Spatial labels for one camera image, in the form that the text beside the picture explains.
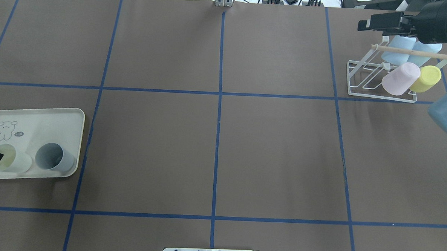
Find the pale cream plastic cup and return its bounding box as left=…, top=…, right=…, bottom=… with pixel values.
left=0, top=144, right=32, bottom=173

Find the pink plastic cup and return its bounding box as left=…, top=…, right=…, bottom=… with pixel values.
left=381, top=62, right=421, bottom=96

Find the white wire cup rack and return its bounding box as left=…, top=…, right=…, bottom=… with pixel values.
left=346, top=44, right=447, bottom=103

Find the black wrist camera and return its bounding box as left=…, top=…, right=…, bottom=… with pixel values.
left=357, top=11, right=404, bottom=31

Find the yellow plastic cup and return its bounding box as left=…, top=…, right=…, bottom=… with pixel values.
left=410, top=65, right=442, bottom=93

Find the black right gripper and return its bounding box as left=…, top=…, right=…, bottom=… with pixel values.
left=399, top=2, right=447, bottom=44

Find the blue plastic cup front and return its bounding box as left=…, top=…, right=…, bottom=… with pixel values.
left=407, top=41, right=443, bottom=67

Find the cream plastic tray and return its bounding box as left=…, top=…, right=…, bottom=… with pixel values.
left=0, top=108, right=86, bottom=179

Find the blue plastic cup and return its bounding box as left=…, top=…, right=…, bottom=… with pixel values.
left=407, top=41, right=443, bottom=67
left=381, top=34, right=417, bottom=67

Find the grey plastic cup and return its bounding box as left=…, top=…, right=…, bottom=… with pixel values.
left=34, top=143, right=75, bottom=173

